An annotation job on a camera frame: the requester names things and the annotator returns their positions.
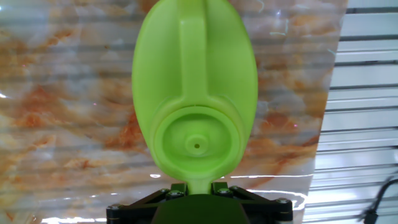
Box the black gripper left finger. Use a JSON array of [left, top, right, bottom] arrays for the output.
[[106, 182, 190, 224]]

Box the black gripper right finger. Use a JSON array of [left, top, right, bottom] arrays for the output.
[[211, 182, 294, 224]]

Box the green plastic watering can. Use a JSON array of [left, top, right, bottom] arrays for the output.
[[131, 0, 259, 195]]

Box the orange marble pattern mat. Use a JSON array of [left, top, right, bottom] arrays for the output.
[[0, 0, 349, 224]]

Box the black usb cable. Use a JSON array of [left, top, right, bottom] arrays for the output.
[[357, 175, 398, 224]]

